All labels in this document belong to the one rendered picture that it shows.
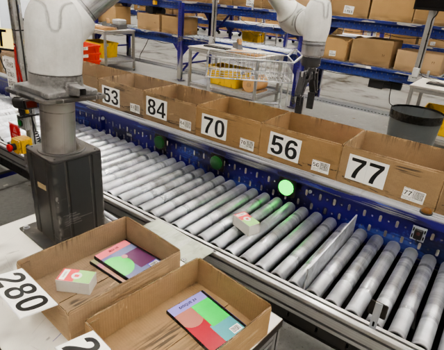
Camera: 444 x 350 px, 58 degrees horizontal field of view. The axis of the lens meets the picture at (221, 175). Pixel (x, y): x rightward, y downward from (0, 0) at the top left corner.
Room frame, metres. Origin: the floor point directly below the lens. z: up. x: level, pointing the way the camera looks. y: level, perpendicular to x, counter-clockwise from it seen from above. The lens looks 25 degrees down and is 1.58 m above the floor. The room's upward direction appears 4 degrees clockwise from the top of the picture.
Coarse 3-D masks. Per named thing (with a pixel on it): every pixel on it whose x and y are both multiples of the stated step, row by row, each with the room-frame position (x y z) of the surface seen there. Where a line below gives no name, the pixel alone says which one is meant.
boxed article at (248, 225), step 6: (234, 216) 1.35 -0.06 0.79; (240, 216) 1.34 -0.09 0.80; (246, 216) 1.35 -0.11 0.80; (234, 222) 1.34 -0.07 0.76; (240, 222) 1.31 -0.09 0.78; (246, 222) 1.30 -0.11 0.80; (252, 222) 1.30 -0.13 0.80; (258, 222) 1.31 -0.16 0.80; (240, 228) 1.31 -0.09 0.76; (246, 228) 1.29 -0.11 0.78; (252, 228) 1.28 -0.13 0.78; (258, 228) 1.30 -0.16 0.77; (246, 234) 1.28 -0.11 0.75; (252, 234) 1.29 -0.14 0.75
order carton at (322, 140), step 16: (288, 112) 1.99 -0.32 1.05; (272, 128) 1.74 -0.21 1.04; (288, 128) 2.00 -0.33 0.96; (304, 128) 1.95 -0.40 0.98; (320, 128) 1.91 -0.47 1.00; (336, 128) 1.86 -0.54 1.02; (352, 128) 1.82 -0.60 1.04; (304, 144) 1.64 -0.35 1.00; (320, 144) 1.60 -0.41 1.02; (336, 144) 1.56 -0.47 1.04; (288, 160) 1.68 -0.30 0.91; (304, 160) 1.63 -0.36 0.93; (320, 160) 1.59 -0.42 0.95; (336, 160) 1.56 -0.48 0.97
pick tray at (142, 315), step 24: (192, 264) 0.97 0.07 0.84; (144, 288) 0.84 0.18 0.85; (168, 288) 0.90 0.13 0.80; (192, 288) 0.95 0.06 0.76; (216, 288) 0.93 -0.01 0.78; (240, 288) 0.87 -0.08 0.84; (120, 312) 0.78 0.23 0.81; (144, 312) 0.83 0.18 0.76; (240, 312) 0.87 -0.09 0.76; (264, 312) 0.78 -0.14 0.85; (120, 336) 0.75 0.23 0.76; (144, 336) 0.75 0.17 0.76; (168, 336) 0.76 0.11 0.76; (240, 336) 0.71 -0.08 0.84; (264, 336) 0.79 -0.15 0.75
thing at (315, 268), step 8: (352, 224) 1.37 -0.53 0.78; (344, 232) 1.29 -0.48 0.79; (352, 232) 1.39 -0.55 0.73; (336, 240) 1.22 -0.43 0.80; (344, 240) 1.31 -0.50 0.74; (328, 248) 1.15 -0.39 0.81; (336, 248) 1.24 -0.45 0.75; (320, 256) 1.10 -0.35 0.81; (328, 256) 1.17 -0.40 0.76; (312, 264) 1.05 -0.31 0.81; (320, 264) 1.12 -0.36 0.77; (312, 272) 1.06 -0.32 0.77; (312, 280) 1.07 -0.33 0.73; (304, 288) 1.03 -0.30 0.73
